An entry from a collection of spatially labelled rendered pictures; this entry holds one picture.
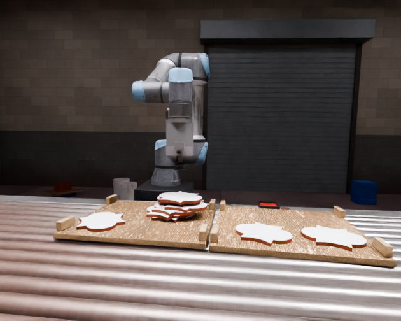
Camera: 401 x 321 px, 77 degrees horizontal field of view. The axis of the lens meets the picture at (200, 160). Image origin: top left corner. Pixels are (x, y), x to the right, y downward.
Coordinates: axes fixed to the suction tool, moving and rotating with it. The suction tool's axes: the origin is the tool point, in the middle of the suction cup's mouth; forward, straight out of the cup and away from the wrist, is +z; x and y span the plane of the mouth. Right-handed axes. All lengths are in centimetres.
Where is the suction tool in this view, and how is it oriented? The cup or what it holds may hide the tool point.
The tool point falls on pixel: (180, 169)
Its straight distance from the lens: 82.8
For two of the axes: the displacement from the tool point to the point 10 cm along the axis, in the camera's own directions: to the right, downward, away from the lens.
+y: 10.0, 0.1, 0.0
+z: -0.1, 9.9, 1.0
